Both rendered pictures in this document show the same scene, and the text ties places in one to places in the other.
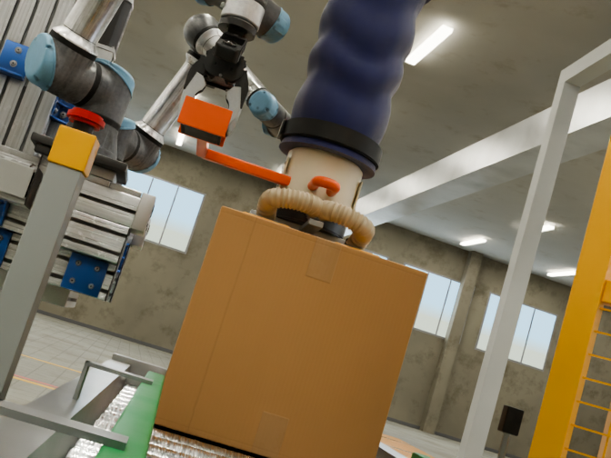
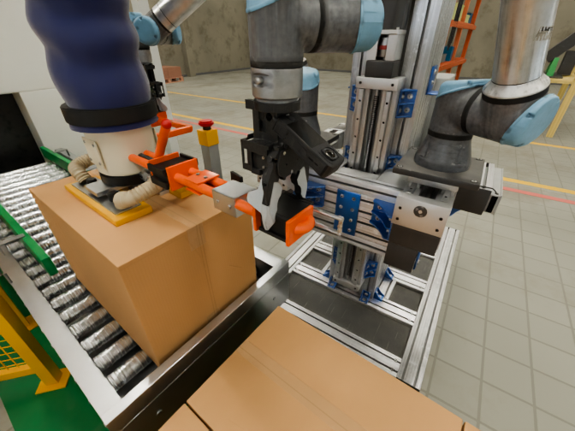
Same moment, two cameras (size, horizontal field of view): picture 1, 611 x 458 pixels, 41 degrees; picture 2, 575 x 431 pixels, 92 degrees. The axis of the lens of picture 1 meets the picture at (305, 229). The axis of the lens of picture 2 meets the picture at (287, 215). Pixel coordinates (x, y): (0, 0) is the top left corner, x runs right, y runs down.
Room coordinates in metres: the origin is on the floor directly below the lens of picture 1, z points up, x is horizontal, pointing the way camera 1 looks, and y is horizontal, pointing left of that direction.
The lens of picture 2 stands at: (2.64, -0.25, 1.36)
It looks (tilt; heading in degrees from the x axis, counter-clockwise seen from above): 32 degrees down; 133
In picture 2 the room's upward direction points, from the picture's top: straight up
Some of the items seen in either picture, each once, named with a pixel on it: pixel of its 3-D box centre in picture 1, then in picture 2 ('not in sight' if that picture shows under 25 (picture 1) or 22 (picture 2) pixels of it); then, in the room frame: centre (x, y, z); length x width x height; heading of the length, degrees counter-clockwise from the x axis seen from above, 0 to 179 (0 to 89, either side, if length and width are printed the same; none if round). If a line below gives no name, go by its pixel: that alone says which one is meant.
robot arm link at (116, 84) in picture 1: (104, 92); (301, 89); (1.93, 0.57, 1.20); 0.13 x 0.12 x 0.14; 137
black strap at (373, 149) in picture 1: (329, 145); (113, 109); (1.74, 0.00, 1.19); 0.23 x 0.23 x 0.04
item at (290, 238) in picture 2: not in sight; (282, 218); (2.33, 0.06, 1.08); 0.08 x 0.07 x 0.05; 6
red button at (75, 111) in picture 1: (84, 124); (206, 124); (1.46, 0.44, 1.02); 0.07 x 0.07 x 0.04
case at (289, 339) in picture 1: (275, 342); (152, 243); (1.76, -0.01, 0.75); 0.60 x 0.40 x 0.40; 6
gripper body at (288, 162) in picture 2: not in sight; (274, 138); (2.31, 0.06, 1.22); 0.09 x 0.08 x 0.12; 6
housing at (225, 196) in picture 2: not in sight; (234, 197); (2.20, 0.05, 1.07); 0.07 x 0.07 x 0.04; 6
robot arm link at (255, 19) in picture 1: (240, 15); (141, 56); (1.44, 0.23, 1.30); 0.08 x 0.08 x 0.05
